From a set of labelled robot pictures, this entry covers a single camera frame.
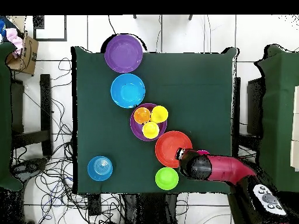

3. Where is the orange large bowl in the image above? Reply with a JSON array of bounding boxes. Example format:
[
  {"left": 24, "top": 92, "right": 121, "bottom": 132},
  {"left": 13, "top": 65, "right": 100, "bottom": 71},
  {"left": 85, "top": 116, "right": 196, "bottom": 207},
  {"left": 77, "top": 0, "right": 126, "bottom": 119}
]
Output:
[{"left": 154, "top": 130, "right": 193, "bottom": 169}]

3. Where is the yellow stepped cup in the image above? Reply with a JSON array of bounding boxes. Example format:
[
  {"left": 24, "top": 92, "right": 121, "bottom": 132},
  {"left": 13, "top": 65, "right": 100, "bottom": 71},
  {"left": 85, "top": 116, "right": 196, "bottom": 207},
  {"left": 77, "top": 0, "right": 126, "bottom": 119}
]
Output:
[{"left": 141, "top": 121, "right": 161, "bottom": 140}]

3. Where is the yellow smooth cup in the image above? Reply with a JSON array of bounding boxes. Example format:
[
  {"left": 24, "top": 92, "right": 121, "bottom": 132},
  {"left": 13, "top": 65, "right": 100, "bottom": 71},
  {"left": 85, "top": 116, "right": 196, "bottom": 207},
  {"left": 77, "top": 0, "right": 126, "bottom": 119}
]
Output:
[{"left": 150, "top": 105, "right": 169, "bottom": 124}]

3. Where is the orange stepped cup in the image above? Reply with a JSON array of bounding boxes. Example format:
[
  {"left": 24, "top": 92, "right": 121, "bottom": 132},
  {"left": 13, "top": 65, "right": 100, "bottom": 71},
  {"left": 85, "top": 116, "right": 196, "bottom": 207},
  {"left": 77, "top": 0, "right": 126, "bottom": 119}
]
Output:
[{"left": 133, "top": 106, "right": 151, "bottom": 125}]

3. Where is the blue large bowl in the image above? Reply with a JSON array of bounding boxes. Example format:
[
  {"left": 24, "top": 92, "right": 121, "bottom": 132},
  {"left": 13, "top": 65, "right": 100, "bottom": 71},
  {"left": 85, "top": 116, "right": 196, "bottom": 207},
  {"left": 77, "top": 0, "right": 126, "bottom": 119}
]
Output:
[{"left": 110, "top": 73, "right": 146, "bottom": 109}]

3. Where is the green small bowl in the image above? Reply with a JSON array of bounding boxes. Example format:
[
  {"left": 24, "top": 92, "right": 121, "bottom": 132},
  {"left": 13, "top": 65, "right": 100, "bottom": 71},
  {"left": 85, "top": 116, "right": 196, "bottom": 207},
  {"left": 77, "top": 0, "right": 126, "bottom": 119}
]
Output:
[{"left": 155, "top": 167, "right": 180, "bottom": 191}]

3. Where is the dark green tablecloth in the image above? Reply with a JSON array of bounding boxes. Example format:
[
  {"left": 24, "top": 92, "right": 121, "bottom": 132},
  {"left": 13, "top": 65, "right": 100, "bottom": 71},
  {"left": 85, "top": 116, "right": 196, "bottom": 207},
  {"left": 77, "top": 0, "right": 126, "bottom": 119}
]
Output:
[{"left": 71, "top": 45, "right": 239, "bottom": 195}]

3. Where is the blue small bowl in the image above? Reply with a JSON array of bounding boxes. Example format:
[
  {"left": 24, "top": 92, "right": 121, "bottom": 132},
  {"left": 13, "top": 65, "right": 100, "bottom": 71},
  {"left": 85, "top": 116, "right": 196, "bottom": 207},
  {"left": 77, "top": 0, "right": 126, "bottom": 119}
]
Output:
[{"left": 86, "top": 155, "right": 114, "bottom": 182}]

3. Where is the black cabinet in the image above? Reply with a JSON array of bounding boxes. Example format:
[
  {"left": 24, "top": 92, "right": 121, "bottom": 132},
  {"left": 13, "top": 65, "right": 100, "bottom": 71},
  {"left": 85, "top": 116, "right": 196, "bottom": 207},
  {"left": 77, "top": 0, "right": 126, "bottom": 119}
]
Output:
[{"left": 246, "top": 78, "right": 266, "bottom": 137}]

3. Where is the black power strip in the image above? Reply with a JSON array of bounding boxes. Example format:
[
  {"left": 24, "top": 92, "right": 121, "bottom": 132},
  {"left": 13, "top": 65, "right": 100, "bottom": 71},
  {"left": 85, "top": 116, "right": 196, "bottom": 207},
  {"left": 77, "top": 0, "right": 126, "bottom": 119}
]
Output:
[{"left": 88, "top": 193, "right": 102, "bottom": 216}]

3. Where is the green cloth covered table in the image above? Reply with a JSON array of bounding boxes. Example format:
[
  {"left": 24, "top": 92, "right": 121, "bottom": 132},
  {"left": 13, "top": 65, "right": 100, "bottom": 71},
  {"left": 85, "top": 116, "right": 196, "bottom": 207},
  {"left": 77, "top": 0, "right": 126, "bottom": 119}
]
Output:
[
  {"left": 0, "top": 41, "right": 24, "bottom": 192},
  {"left": 253, "top": 44, "right": 299, "bottom": 194}
]

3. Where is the black metal stand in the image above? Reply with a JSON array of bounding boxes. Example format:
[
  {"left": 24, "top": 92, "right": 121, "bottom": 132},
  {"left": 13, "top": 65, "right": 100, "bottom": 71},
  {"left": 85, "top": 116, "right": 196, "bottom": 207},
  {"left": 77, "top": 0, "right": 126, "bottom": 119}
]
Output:
[{"left": 10, "top": 73, "right": 54, "bottom": 158}]

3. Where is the black chair base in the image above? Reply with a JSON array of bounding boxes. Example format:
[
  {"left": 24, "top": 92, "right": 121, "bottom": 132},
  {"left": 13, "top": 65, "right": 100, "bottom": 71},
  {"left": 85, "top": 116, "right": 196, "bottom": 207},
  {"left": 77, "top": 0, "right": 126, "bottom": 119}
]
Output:
[{"left": 10, "top": 157, "right": 48, "bottom": 185}]

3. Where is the cardboard box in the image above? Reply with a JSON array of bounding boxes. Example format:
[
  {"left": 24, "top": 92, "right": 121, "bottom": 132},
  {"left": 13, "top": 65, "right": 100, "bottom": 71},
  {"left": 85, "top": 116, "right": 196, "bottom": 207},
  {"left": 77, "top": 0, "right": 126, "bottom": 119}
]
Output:
[{"left": 5, "top": 16, "right": 40, "bottom": 76}]

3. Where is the pink cloth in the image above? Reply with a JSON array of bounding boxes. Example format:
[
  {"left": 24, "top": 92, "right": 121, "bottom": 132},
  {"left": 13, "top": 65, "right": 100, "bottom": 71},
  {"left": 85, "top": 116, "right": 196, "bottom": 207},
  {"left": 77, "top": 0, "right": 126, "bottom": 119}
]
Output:
[{"left": 5, "top": 27, "right": 24, "bottom": 59}]

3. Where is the blue item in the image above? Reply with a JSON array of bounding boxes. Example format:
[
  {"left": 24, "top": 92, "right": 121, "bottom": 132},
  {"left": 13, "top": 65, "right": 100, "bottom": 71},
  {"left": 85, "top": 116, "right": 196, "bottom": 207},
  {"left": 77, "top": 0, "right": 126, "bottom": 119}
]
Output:
[{"left": 0, "top": 18, "right": 10, "bottom": 43}]

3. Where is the tangle of black cables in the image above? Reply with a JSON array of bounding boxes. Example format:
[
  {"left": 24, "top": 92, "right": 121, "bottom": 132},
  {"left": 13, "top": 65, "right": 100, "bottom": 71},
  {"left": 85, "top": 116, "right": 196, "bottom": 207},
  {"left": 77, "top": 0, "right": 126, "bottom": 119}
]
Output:
[{"left": 10, "top": 57, "right": 126, "bottom": 224}]

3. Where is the black cable with connector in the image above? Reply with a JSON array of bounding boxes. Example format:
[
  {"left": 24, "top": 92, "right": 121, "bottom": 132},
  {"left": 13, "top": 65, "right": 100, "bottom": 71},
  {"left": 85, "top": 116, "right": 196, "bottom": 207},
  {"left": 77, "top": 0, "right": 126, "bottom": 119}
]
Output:
[{"left": 107, "top": 15, "right": 117, "bottom": 36}]

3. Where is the black square frame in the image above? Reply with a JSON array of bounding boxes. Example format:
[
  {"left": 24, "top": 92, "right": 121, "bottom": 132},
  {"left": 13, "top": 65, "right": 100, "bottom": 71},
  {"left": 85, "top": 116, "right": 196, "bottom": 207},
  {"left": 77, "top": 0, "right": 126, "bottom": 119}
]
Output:
[{"left": 32, "top": 15, "right": 68, "bottom": 42}]

